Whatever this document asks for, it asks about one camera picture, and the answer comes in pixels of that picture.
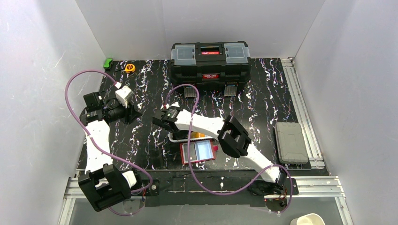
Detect black VIP card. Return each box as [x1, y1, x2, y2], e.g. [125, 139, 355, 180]
[182, 143, 197, 163]

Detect red leather card holder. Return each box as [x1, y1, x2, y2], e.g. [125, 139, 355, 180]
[180, 139, 216, 165]

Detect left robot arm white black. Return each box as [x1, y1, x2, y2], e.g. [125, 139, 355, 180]
[78, 90, 143, 212]

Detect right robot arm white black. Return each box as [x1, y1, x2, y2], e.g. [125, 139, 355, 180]
[152, 103, 287, 190]

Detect white plastic basket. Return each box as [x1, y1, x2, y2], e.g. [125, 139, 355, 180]
[168, 132, 212, 143]

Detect orange tape measure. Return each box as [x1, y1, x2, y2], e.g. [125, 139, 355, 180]
[124, 64, 136, 73]

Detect green small object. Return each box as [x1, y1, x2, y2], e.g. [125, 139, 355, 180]
[103, 58, 113, 70]

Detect black plastic toolbox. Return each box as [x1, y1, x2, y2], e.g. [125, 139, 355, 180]
[169, 41, 252, 97]

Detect white cup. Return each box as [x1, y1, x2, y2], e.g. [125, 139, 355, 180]
[290, 213, 325, 225]

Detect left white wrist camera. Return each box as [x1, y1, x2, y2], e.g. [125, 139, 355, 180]
[115, 82, 133, 108]

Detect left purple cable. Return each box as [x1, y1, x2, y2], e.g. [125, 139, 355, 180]
[64, 70, 153, 217]

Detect purple cable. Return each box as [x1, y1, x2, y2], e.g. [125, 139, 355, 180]
[64, 70, 153, 217]
[164, 83, 293, 215]

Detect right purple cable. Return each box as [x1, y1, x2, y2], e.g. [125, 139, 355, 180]
[164, 83, 293, 215]

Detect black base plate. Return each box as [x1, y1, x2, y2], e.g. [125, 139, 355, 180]
[108, 169, 281, 208]

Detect aluminium rail frame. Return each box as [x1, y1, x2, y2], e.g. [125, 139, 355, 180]
[59, 58, 353, 225]

